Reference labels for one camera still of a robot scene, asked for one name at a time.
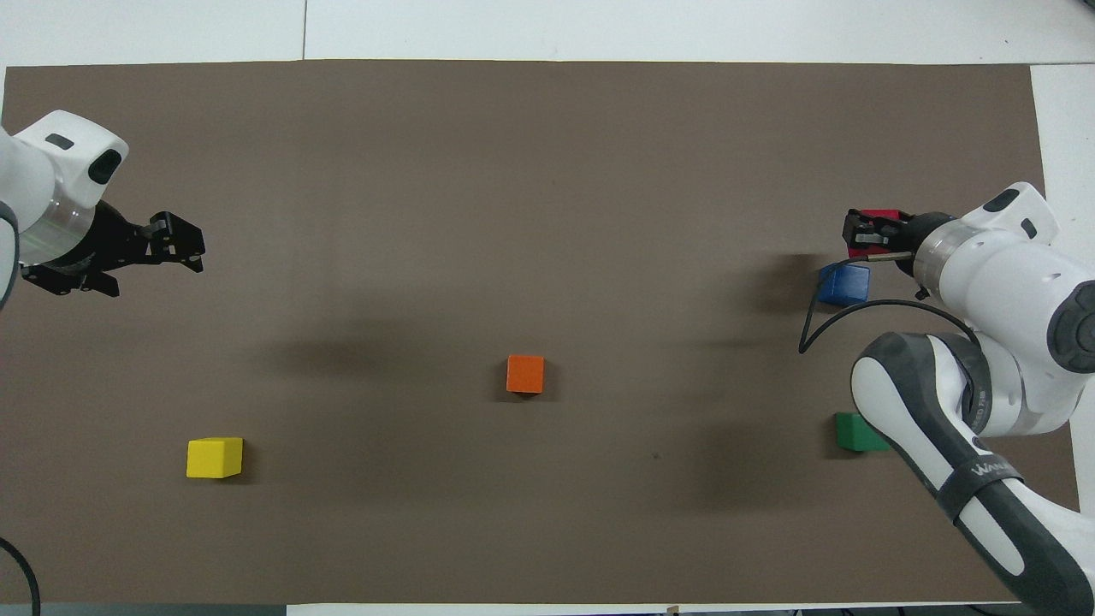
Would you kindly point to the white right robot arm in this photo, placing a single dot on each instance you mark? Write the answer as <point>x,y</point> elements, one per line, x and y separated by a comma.
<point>1001,274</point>

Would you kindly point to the red cube block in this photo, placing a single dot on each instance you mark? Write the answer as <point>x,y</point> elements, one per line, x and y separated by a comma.
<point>881,214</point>

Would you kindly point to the orange cube block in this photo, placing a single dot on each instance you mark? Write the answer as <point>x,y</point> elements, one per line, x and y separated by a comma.
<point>525,375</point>

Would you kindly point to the green cube block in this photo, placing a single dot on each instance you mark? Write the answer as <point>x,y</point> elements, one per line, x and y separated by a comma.
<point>855,432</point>

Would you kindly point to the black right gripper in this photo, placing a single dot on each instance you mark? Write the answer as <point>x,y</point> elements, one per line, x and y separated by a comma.
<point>920,229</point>

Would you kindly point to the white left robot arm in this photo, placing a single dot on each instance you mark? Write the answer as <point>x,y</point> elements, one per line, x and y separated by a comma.
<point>34,180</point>

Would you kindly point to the yellow cube block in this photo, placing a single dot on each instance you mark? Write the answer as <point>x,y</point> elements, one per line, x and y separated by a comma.
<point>214,459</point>

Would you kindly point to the blue cube block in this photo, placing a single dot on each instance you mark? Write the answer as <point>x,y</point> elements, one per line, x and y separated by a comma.
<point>843,287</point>

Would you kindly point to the brown table mat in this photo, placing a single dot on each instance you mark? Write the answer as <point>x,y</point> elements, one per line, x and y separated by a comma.
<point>513,171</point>

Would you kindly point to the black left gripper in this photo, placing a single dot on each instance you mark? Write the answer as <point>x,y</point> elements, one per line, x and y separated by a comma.
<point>94,244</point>

